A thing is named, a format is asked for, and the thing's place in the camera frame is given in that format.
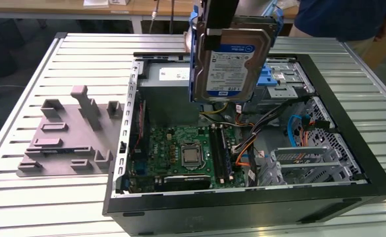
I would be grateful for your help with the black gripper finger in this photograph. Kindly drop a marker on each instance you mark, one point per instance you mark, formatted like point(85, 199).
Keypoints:
point(221, 14)

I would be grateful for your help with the hard disk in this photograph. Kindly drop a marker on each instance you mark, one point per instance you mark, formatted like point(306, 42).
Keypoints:
point(229, 71)

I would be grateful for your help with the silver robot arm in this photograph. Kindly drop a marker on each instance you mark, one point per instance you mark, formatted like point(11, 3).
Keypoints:
point(188, 43)

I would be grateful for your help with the metal disk bay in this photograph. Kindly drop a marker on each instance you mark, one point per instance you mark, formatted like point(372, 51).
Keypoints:
point(312, 165)

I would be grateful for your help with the blue plastic drive latch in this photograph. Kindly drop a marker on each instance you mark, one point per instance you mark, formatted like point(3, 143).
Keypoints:
point(268, 79)

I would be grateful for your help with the white small box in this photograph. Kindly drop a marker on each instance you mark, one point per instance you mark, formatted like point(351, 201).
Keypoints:
point(120, 2)

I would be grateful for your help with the person in blue shirt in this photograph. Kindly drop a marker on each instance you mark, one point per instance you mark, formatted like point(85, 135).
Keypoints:
point(339, 17)

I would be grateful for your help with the metal optical drive cage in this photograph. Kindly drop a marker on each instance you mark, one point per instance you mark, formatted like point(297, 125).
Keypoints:
point(289, 91)

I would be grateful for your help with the white paper sheet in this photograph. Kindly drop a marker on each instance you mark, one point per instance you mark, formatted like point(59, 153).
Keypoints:
point(95, 3)

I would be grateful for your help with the grey power supply unit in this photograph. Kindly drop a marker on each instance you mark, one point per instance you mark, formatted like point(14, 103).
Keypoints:
point(166, 106)

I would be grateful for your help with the wooden cabinet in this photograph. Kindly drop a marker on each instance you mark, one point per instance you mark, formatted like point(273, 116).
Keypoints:
point(385, 53)

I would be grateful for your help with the wooden desk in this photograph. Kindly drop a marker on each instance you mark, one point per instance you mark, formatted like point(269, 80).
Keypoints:
point(49, 11)

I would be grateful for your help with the green motherboard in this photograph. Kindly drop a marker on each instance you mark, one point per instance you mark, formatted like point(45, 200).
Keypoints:
point(166, 145)

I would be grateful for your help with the black RAM slot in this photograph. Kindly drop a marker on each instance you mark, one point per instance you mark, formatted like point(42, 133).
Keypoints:
point(218, 153)
point(229, 153)
point(224, 153)

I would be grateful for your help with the silver CPU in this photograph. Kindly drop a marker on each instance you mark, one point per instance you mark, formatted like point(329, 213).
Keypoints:
point(190, 155)

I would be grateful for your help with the grey parts rack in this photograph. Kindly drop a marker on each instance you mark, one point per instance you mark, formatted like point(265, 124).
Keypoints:
point(74, 138)

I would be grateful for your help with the black graphics card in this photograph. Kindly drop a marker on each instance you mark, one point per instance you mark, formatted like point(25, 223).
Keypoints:
point(186, 181)

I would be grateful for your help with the black PC case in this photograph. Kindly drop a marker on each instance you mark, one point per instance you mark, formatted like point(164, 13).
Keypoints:
point(213, 209)

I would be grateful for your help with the CPU socket metal frame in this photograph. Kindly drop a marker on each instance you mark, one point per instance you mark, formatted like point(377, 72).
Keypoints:
point(181, 158)

